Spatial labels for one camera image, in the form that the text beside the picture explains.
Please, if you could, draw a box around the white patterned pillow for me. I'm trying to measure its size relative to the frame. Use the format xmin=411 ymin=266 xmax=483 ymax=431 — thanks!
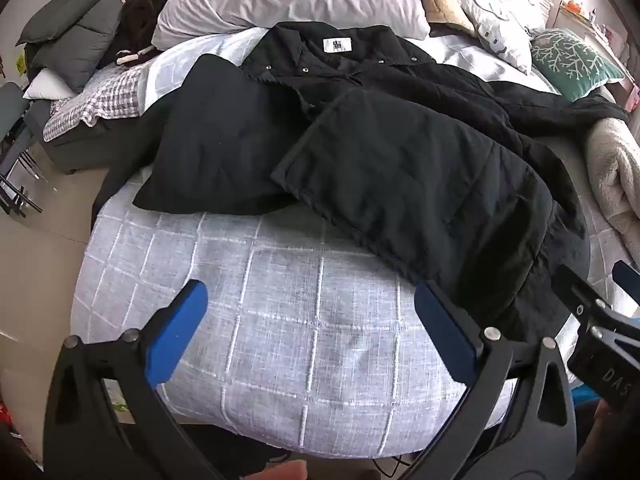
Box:
xmin=442 ymin=0 xmax=553 ymax=76

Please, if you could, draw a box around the plaid cloth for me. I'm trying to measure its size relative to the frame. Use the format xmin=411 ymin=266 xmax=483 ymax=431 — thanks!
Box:
xmin=42 ymin=66 xmax=146 ymax=143

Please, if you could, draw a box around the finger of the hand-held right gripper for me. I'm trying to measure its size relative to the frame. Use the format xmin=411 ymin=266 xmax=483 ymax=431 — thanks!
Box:
xmin=613 ymin=259 xmax=640 ymax=307
xmin=551 ymin=263 xmax=608 ymax=329

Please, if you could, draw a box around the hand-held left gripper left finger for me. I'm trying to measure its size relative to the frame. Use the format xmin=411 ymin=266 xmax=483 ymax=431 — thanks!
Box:
xmin=42 ymin=279 xmax=226 ymax=480

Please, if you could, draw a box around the large white pillow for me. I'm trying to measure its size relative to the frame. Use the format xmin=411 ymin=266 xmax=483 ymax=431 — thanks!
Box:
xmin=151 ymin=0 xmax=432 ymax=50

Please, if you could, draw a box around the black quilted jacket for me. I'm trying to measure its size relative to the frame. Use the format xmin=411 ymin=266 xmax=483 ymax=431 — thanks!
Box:
xmin=92 ymin=21 xmax=632 ymax=346

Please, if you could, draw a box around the green coral print cushion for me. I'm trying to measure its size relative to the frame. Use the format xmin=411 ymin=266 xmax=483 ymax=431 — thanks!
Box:
xmin=530 ymin=28 xmax=626 ymax=102

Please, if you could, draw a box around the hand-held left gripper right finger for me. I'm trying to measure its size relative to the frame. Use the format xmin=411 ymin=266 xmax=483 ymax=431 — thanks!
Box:
xmin=400 ymin=281 xmax=576 ymax=480

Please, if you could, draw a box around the bed with grey checked cover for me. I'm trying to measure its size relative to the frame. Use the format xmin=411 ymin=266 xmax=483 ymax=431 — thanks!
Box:
xmin=42 ymin=27 xmax=640 ymax=456

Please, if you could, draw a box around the black folding chair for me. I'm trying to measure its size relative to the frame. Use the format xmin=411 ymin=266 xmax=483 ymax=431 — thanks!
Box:
xmin=0 ymin=81 xmax=48 ymax=218

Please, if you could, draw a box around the small white cushion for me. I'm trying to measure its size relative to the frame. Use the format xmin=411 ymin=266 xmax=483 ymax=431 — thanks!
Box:
xmin=22 ymin=67 xmax=77 ymax=102

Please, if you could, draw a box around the person's left hand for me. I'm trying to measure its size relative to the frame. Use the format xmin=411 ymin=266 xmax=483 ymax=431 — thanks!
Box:
xmin=248 ymin=459 xmax=309 ymax=480

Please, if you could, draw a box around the cream fleece blanket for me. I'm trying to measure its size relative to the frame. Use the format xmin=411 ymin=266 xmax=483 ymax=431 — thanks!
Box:
xmin=585 ymin=116 xmax=640 ymax=261

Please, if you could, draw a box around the grey bench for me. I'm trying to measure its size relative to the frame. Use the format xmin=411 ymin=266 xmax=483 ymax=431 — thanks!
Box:
xmin=24 ymin=102 xmax=132 ymax=176

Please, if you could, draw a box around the person's right forearm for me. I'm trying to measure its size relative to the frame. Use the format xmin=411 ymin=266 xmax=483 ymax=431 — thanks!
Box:
xmin=582 ymin=400 xmax=640 ymax=480

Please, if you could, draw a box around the grey puffer jacket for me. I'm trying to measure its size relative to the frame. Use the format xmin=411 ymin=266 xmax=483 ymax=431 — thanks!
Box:
xmin=17 ymin=0 xmax=132 ymax=93

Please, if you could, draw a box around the dark brown garment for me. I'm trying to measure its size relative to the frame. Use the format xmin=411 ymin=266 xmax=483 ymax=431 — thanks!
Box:
xmin=97 ymin=0 xmax=193 ymax=66

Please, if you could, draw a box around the white bookshelf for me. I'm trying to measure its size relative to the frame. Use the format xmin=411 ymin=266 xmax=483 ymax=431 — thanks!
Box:
xmin=527 ymin=0 xmax=632 ymax=61

